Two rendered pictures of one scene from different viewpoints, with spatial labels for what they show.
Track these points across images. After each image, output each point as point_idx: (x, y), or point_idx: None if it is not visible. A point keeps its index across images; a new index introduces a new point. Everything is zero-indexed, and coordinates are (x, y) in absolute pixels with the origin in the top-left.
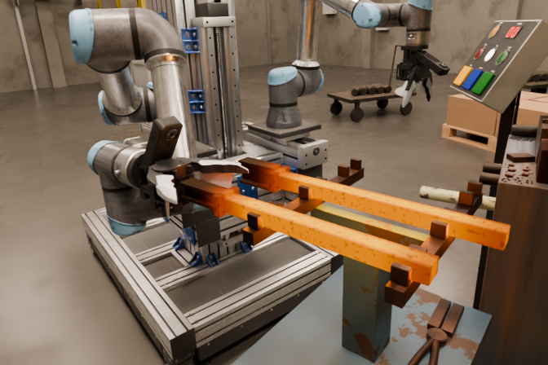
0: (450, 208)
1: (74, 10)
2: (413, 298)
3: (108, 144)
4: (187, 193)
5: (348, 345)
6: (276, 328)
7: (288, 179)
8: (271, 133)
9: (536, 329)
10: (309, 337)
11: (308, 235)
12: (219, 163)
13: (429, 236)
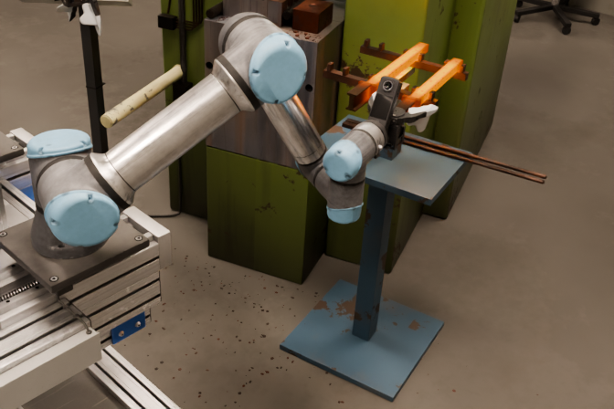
0: (406, 49)
1: (288, 40)
2: (339, 134)
3: (354, 141)
4: None
5: (394, 155)
6: (385, 182)
7: (378, 83)
8: (5, 156)
9: (323, 120)
10: (388, 170)
11: (441, 82)
12: None
13: (421, 62)
